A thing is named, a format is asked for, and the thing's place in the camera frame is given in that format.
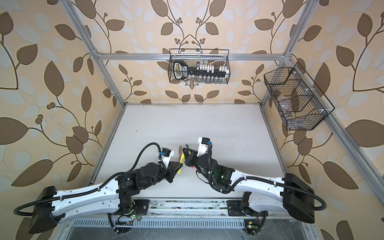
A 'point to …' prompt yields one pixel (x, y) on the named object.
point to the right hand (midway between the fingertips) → (182, 150)
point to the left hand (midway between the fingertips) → (179, 162)
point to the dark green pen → (187, 145)
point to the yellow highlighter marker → (181, 161)
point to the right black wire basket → (301, 103)
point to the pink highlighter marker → (192, 167)
